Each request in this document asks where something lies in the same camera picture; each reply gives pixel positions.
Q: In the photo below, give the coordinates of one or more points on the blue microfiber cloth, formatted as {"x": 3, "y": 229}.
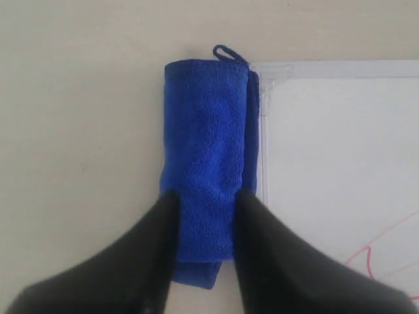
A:
{"x": 211, "y": 140}

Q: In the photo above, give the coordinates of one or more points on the clear tape back left corner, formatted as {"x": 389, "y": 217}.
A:
{"x": 270, "y": 76}

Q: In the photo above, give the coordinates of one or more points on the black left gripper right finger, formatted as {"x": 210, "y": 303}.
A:
{"x": 278, "y": 272}

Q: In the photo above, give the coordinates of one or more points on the white whiteboard with aluminium frame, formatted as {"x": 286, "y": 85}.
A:
{"x": 338, "y": 163}

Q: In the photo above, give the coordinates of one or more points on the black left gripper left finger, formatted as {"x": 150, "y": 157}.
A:
{"x": 132, "y": 275}

